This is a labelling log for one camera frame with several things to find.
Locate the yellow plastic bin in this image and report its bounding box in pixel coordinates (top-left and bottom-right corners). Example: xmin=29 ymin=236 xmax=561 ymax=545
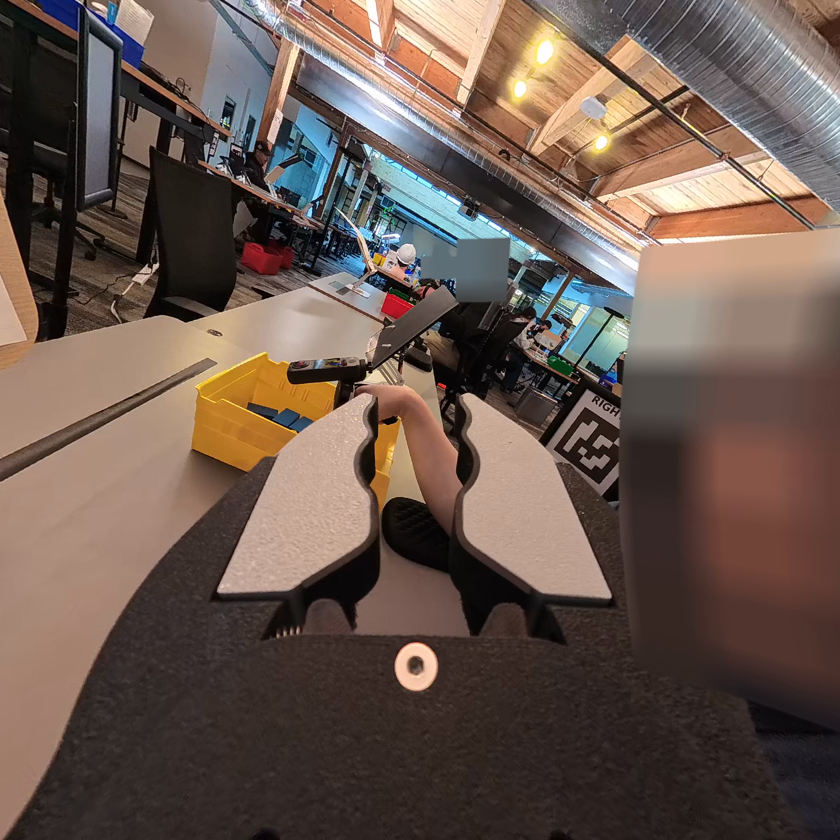
xmin=192 ymin=352 xmax=402 ymax=513

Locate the black mesh office chair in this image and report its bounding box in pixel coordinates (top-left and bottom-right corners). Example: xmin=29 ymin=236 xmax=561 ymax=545
xmin=436 ymin=305 xmax=527 ymax=422

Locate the black framed board on stand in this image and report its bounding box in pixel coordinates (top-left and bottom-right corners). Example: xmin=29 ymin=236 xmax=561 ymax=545
xmin=49 ymin=7 xmax=127 ymax=290

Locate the framed black white marker sign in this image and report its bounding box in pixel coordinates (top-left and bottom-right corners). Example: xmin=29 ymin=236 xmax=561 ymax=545
xmin=539 ymin=381 xmax=623 ymax=504

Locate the grey trash bin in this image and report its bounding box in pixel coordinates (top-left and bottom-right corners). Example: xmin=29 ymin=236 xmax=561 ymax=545
xmin=514 ymin=387 xmax=560 ymax=429

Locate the black swivel chair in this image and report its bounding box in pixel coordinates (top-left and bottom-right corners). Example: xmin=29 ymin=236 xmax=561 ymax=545
xmin=29 ymin=131 xmax=107 ymax=261

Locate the large spiral ceiling duct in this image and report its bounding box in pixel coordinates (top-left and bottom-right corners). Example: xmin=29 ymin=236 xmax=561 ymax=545
xmin=620 ymin=0 xmax=840 ymax=212

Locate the white curved board stand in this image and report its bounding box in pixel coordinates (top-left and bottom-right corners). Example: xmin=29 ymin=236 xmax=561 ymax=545
xmin=328 ymin=206 xmax=389 ymax=300

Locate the wooden standing desk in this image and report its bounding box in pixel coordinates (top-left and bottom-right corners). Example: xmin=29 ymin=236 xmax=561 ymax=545
xmin=0 ymin=7 xmax=235 ymax=265

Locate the instruction sheet on stand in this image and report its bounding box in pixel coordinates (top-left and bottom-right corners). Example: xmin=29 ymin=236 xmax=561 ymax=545
xmin=0 ymin=190 xmax=42 ymax=370

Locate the person's right hand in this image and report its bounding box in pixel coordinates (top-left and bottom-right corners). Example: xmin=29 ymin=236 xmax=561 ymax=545
xmin=353 ymin=385 xmax=422 ymax=425

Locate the black tilted board stand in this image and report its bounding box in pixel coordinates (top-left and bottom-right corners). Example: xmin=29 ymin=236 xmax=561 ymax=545
xmin=366 ymin=285 xmax=460 ymax=388

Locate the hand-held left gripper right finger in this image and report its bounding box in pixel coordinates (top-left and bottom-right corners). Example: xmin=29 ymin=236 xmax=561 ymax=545
xmin=449 ymin=394 xmax=614 ymax=634

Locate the blue plastic crate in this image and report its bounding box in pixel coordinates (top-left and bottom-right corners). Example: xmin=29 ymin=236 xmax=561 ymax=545
xmin=39 ymin=0 xmax=147 ymax=68

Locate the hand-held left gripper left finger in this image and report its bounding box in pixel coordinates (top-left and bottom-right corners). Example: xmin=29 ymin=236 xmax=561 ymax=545
xmin=215 ymin=394 xmax=383 ymax=634

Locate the person's right forearm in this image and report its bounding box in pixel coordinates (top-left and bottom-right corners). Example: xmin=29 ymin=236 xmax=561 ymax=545
xmin=397 ymin=388 xmax=466 ymax=526

